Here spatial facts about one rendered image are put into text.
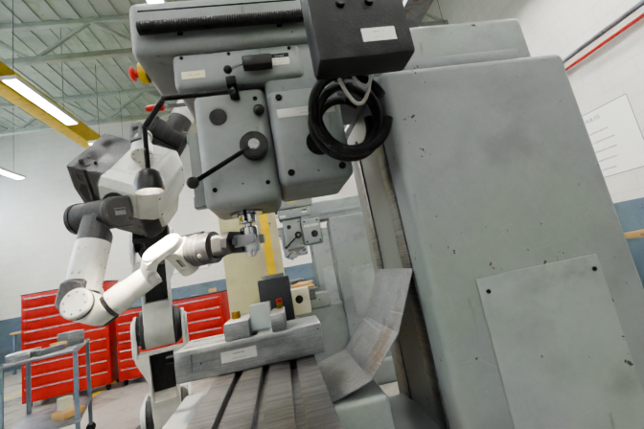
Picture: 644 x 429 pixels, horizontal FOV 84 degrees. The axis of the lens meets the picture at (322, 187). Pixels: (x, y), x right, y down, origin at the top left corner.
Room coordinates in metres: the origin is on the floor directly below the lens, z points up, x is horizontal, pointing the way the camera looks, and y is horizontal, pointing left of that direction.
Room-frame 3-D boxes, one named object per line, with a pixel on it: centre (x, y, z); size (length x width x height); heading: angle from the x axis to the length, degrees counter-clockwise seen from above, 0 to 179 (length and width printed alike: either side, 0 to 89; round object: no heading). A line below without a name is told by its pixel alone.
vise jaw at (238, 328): (0.97, 0.27, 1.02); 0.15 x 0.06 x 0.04; 8
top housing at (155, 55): (0.95, 0.20, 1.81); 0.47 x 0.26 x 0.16; 99
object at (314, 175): (0.98, 0.02, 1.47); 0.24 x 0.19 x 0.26; 9
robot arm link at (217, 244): (0.98, 0.30, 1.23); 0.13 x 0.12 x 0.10; 164
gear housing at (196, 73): (0.96, 0.17, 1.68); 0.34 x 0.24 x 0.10; 99
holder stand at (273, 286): (1.50, 0.27, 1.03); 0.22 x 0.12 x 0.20; 10
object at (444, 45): (1.03, -0.28, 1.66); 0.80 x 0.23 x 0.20; 99
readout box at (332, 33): (0.67, -0.13, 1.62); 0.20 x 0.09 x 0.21; 99
